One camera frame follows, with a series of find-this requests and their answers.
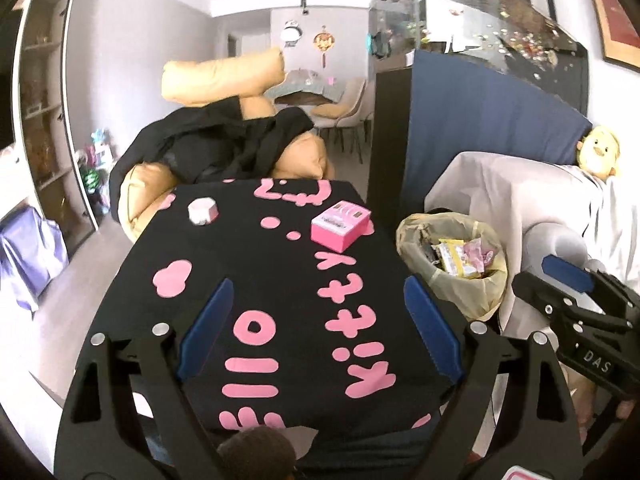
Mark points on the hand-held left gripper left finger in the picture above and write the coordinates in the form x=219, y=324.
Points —
x=205, y=330

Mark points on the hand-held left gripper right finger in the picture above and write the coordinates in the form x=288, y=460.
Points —
x=432, y=330

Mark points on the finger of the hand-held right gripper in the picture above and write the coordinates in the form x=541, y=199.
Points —
x=567, y=272
x=532, y=287

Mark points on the yellow snack packet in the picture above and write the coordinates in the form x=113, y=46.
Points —
x=452, y=255

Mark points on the person's right hand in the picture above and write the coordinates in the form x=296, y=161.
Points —
x=580, y=395

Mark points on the black pink-printed tablecloth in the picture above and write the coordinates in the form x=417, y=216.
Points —
x=280, y=280

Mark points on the white sheet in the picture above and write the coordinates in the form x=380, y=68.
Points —
x=500, y=185

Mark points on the small pink hexagonal box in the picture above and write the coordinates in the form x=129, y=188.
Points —
x=202, y=211

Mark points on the yellow duck plush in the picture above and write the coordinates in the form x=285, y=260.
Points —
x=600, y=150

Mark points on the brown fuzzy object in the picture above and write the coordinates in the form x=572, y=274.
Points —
x=255, y=455

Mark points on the pink rectangular box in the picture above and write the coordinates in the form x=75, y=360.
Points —
x=332, y=232

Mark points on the black jacket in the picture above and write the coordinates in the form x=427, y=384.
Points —
x=210, y=145

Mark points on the watermelon ball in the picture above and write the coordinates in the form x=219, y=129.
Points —
x=92, y=181

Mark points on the purple bag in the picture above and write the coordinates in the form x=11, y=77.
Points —
x=30, y=255

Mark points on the toy castle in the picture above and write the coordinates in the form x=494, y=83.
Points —
x=100, y=147

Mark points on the beige dining chair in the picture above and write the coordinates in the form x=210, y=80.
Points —
x=354, y=100
x=330, y=112

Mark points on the yellow beanbag sofa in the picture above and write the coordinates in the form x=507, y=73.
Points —
x=220, y=75

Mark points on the covered dining table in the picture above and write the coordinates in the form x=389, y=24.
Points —
x=305, y=87

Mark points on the glass-door display cabinet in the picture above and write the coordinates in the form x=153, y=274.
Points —
x=47, y=110

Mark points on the glass fish tank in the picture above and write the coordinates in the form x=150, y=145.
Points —
x=475, y=15

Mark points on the teal aquarium device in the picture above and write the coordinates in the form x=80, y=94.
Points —
x=380, y=45

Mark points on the framed wall picture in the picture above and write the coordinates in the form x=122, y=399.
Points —
x=617, y=15

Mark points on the red knot wall ornament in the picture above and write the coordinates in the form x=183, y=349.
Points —
x=323, y=42

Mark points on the panda wall clock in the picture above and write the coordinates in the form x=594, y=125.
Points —
x=291, y=32

